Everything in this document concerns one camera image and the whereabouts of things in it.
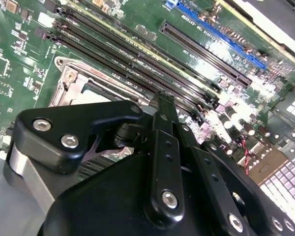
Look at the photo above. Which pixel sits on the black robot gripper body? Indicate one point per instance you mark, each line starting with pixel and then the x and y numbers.
pixel 108 201

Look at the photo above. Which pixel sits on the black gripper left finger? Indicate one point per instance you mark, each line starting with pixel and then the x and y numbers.
pixel 100 113

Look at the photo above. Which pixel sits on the silver square CPU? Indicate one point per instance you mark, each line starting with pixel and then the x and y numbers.
pixel 98 94

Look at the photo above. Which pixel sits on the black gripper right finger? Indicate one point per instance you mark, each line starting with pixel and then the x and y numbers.
pixel 210 169

